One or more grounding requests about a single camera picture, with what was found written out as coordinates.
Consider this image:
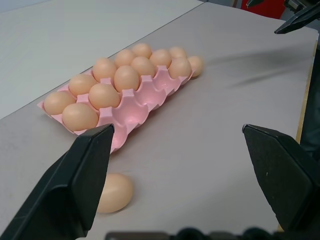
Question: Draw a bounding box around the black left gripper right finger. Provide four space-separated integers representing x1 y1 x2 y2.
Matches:
241 123 320 233

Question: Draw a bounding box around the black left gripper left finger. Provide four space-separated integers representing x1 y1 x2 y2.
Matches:
0 123 116 240

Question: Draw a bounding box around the red cabinet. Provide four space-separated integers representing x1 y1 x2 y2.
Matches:
240 0 286 20

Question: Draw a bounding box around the beige egg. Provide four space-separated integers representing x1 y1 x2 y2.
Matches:
131 42 153 59
130 56 156 77
88 83 121 111
187 55 205 78
168 46 188 60
68 73 97 96
114 48 137 68
96 172 134 214
44 91 77 116
168 57 193 78
149 48 173 68
61 103 99 132
113 65 140 92
92 57 118 81

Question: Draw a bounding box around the pink plastic egg tray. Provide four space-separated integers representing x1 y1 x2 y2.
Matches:
36 65 193 154

